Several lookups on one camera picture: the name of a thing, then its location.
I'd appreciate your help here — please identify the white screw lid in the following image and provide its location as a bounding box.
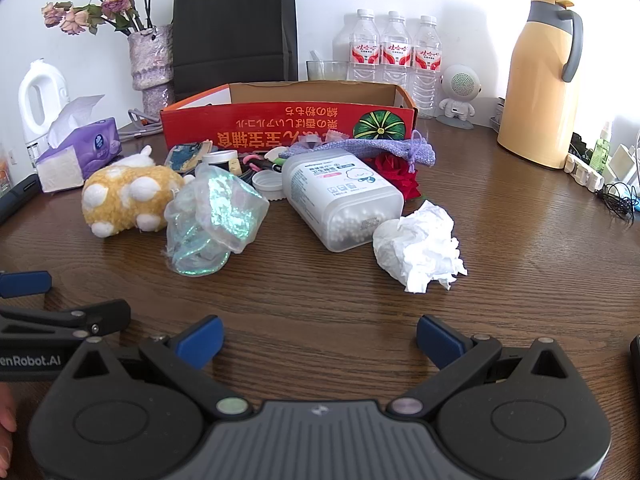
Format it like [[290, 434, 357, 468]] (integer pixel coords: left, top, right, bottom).
[[251, 170, 286, 203]]

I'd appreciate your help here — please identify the clear water bottle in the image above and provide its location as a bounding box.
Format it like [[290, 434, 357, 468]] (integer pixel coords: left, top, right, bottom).
[[381, 11, 414, 87], [348, 8, 384, 84], [411, 15, 445, 120]]

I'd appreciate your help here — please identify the orange labelled packet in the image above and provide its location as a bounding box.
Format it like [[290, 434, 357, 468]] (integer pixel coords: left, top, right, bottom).
[[0, 147, 15, 199]]

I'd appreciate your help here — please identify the black earphone cable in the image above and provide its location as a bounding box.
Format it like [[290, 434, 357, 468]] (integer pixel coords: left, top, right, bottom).
[[597, 182, 640, 222]]

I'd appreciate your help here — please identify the yellow plush toy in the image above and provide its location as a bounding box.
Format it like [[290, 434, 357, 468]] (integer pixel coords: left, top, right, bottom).
[[81, 146, 196, 238]]

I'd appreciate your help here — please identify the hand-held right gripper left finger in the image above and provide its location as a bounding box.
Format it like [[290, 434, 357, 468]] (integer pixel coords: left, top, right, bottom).
[[64, 314, 254, 419]]

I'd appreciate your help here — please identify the white detergent bottle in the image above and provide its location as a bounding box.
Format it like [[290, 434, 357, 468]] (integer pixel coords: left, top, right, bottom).
[[18, 59, 69, 166]]

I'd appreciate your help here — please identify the person's left hand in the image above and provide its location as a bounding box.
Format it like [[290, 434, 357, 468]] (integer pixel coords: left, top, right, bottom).
[[0, 385, 19, 467]]

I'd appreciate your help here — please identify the white power strip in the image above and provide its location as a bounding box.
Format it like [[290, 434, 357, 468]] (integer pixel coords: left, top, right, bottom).
[[564, 152, 606, 192]]

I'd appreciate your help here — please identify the green spray bottle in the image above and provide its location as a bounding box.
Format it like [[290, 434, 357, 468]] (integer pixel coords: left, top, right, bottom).
[[590, 121, 614, 174]]

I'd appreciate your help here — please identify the yellow thermos jug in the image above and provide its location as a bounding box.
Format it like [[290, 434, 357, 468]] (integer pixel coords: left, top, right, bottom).
[[496, 0, 585, 170]]

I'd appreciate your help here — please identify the white robot-shaped speaker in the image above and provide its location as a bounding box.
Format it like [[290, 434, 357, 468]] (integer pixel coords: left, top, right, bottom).
[[436, 64, 482, 129]]

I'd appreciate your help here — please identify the black paper bag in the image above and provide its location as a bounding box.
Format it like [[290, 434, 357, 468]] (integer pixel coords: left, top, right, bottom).
[[171, 0, 299, 103]]

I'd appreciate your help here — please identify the small clear container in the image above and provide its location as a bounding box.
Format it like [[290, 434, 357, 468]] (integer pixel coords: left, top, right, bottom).
[[489, 97, 507, 134]]

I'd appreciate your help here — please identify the glass cup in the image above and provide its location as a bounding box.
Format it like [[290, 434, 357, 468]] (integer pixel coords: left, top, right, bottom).
[[306, 59, 350, 83]]

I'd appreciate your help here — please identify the white tissue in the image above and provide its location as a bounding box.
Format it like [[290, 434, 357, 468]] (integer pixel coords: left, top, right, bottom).
[[372, 200, 469, 295]]

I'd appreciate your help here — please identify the red fabric rose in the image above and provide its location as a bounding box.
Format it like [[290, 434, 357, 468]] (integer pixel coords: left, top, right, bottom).
[[372, 154, 421, 202]]

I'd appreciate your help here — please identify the blue patterned pouch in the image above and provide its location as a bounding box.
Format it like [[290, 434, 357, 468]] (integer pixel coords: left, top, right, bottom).
[[165, 141, 213, 174]]

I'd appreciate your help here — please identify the speckled purple vase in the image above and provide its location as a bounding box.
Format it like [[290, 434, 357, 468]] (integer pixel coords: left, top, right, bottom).
[[127, 24, 176, 117]]

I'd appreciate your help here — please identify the white charger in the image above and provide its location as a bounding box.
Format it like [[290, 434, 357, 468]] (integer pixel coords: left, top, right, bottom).
[[602, 144, 640, 187]]

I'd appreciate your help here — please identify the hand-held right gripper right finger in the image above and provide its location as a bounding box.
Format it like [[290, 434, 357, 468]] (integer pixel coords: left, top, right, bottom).
[[385, 314, 582, 419]]

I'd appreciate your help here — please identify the grey cable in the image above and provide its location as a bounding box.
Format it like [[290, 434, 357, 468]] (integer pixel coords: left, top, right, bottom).
[[117, 108, 166, 139]]

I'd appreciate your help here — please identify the purple drawstring pouch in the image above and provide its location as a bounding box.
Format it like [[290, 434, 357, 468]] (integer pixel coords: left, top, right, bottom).
[[280, 130, 437, 167]]

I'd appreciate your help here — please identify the black device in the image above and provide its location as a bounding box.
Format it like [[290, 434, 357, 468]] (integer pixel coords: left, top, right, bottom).
[[0, 174, 41, 226]]

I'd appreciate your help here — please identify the cotton swab box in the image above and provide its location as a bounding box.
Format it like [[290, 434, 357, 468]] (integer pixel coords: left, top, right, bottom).
[[281, 150, 405, 254]]

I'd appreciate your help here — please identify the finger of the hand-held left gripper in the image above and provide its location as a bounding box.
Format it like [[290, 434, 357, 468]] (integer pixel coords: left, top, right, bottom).
[[0, 298, 132, 350], [0, 270, 54, 301]]

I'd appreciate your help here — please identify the red cardboard box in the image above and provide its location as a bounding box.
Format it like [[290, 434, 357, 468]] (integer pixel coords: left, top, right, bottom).
[[160, 81, 418, 155]]

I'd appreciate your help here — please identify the white cream jar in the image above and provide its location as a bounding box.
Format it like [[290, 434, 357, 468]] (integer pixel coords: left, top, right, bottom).
[[201, 150, 242, 177]]

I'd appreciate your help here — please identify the purple tissue pack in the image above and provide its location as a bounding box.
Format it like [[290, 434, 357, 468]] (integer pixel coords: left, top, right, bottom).
[[34, 94, 123, 194]]

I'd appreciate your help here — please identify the iridescent plastic bag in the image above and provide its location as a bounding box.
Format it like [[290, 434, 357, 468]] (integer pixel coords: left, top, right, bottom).
[[162, 164, 271, 277]]

